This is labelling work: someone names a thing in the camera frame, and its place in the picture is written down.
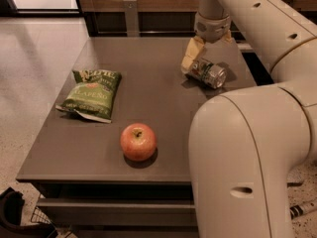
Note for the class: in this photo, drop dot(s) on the green 7up soda can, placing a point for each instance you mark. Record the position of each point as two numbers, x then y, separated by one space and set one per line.
211 74

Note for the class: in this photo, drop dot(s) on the green jalapeno chips bag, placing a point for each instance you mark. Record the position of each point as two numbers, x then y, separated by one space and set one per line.
93 94

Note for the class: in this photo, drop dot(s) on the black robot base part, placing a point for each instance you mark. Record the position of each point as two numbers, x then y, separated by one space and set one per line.
11 207

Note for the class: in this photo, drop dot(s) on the red apple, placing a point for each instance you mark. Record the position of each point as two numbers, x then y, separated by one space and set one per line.
138 142

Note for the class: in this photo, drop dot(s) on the wire basket under table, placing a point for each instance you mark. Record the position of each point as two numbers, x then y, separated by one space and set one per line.
39 217

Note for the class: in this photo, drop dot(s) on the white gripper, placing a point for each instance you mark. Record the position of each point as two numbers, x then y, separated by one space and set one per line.
213 29

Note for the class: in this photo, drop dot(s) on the grey table with drawer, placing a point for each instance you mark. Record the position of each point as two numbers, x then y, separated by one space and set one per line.
79 167

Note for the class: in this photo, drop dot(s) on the left metal wall bracket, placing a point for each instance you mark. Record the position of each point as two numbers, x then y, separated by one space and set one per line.
132 18

